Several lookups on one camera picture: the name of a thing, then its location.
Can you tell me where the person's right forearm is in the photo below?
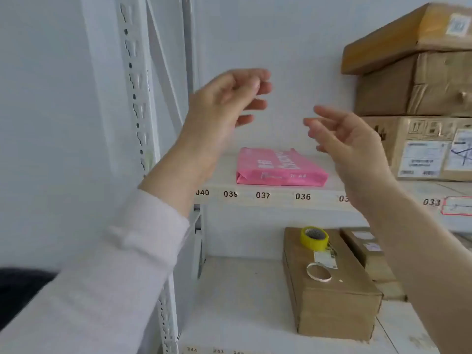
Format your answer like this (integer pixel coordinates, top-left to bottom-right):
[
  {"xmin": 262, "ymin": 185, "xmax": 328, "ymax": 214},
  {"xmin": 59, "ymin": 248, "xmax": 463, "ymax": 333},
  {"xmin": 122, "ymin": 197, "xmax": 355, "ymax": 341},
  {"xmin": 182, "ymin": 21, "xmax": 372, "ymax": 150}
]
[{"xmin": 343, "ymin": 172, "xmax": 472, "ymax": 354}]

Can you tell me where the flat brown cardboard box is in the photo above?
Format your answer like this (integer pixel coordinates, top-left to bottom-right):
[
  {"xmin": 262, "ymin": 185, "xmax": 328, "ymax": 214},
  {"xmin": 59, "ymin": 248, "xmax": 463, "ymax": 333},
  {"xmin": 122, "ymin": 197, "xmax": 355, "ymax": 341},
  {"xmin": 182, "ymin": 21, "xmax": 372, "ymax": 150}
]
[{"xmin": 341, "ymin": 3, "xmax": 472, "ymax": 75}]

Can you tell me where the yellow tape roll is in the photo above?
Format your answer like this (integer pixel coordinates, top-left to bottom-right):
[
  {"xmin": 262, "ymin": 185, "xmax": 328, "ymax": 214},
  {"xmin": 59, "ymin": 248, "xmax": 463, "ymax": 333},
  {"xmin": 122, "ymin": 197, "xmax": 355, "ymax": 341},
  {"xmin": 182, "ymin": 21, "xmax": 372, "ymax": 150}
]
[{"xmin": 300, "ymin": 226, "xmax": 330, "ymax": 252}]

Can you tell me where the dark fabric object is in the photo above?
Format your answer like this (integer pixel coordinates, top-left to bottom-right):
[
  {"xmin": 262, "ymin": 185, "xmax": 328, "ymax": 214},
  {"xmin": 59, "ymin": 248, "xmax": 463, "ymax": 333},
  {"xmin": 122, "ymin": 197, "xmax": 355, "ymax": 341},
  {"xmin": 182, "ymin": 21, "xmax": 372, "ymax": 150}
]
[{"xmin": 0, "ymin": 268, "xmax": 58, "ymax": 329}]

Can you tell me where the long brown cardboard box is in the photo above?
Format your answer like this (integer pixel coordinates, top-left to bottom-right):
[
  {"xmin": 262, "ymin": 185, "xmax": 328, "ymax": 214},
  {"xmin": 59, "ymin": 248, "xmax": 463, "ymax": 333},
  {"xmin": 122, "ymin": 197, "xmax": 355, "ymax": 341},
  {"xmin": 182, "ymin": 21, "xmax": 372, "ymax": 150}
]
[{"xmin": 282, "ymin": 227, "xmax": 383, "ymax": 342}]

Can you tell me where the small white paper tag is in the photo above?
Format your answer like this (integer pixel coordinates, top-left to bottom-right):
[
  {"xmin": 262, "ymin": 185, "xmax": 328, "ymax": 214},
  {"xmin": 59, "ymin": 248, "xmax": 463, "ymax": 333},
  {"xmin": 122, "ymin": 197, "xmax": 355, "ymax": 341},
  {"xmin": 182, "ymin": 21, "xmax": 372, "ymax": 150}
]
[{"xmin": 313, "ymin": 251, "xmax": 338, "ymax": 270}]

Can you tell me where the clear tape ring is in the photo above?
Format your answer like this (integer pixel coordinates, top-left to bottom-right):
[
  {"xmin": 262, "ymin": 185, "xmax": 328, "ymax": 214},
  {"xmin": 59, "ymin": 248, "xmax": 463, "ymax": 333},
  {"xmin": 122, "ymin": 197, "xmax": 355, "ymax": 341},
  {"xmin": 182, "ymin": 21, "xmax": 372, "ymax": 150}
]
[{"xmin": 306, "ymin": 262, "xmax": 333, "ymax": 283}]

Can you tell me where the cardboard box with white labels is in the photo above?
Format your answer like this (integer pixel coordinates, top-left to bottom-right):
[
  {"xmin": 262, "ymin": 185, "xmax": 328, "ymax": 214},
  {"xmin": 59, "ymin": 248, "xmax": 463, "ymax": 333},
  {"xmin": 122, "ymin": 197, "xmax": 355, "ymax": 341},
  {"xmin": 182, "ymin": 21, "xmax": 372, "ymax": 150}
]
[{"xmin": 359, "ymin": 116, "xmax": 472, "ymax": 182}]

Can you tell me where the small labelled cardboard box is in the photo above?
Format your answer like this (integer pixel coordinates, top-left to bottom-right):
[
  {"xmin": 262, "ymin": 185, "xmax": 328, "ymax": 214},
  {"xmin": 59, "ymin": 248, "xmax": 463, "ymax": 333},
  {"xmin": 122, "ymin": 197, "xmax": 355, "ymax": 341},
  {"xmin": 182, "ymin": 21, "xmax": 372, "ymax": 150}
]
[{"xmin": 339, "ymin": 227, "xmax": 397, "ymax": 283}]

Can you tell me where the red-bordered shelf label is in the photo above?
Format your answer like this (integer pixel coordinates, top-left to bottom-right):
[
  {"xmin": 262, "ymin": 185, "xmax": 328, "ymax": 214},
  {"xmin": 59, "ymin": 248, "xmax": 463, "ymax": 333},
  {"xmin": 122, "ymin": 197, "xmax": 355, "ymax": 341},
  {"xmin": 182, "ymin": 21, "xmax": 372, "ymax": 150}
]
[{"xmin": 441, "ymin": 196, "xmax": 472, "ymax": 217}]

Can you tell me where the person's right hand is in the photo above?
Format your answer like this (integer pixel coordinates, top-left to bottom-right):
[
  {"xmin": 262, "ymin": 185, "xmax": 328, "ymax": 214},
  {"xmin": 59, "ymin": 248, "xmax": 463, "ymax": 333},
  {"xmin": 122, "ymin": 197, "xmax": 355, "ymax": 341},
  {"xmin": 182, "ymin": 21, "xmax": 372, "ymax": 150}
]
[{"xmin": 303, "ymin": 105, "xmax": 397, "ymax": 189}]

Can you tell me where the person's left forearm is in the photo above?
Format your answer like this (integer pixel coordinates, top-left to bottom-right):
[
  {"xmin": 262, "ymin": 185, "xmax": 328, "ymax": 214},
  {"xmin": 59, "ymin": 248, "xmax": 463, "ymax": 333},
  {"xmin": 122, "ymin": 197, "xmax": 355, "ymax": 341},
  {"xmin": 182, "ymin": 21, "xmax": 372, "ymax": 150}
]
[{"xmin": 0, "ymin": 144, "xmax": 222, "ymax": 354}]

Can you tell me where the crumpled taped cardboard box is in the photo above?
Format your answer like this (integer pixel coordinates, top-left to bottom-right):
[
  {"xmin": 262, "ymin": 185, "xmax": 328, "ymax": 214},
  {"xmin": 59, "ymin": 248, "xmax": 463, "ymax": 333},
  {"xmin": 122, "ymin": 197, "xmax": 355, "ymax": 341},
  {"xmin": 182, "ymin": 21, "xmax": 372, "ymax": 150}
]
[{"xmin": 354, "ymin": 51, "xmax": 472, "ymax": 118}]

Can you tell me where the pink paper ream packet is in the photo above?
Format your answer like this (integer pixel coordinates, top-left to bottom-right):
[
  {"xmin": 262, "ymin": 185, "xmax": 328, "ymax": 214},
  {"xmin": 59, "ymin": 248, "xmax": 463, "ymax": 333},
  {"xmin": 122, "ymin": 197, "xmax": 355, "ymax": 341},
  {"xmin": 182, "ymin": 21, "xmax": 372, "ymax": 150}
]
[{"xmin": 236, "ymin": 147, "xmax": 329, "ymax": 187}]

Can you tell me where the white metal shelving rack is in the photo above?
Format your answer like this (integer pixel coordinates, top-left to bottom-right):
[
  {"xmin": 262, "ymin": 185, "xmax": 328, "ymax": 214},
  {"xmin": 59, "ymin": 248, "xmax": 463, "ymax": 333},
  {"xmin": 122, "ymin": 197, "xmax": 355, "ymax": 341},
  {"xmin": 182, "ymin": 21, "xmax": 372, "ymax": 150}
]
[{"xmin": 79, "ymin": 0, "xmax": 472, "ymax": 354}]

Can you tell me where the person's left hand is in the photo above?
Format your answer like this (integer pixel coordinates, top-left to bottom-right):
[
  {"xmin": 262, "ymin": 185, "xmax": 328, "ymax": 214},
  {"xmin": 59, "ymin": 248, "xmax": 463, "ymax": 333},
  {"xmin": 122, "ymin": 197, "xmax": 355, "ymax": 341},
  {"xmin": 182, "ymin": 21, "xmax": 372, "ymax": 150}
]
[{"xmin": 180, "ymin": 68, "xmax": 273, "ymax": 174}]

